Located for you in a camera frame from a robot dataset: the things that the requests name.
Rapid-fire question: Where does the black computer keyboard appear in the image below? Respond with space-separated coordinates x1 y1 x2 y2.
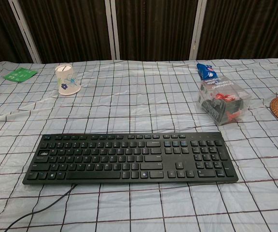
22 131 239 186

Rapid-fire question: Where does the checked blue tablecloth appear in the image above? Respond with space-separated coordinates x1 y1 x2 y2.
0 57 278 232

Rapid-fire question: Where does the blue snack packet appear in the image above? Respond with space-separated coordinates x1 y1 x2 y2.
196 62 220 81

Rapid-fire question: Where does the white floral paper cup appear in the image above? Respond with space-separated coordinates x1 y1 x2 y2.
55 64 81 96

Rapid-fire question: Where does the clear plastic capsule box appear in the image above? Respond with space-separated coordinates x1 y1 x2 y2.
196 76 253 126

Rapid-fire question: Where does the dark folding screen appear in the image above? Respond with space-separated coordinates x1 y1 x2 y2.
0 0 278 69

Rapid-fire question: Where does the green flat packet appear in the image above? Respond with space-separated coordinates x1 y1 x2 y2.
2 67 38 84

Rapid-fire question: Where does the black keyboard cable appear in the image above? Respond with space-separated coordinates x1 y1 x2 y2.
5 184 78 232

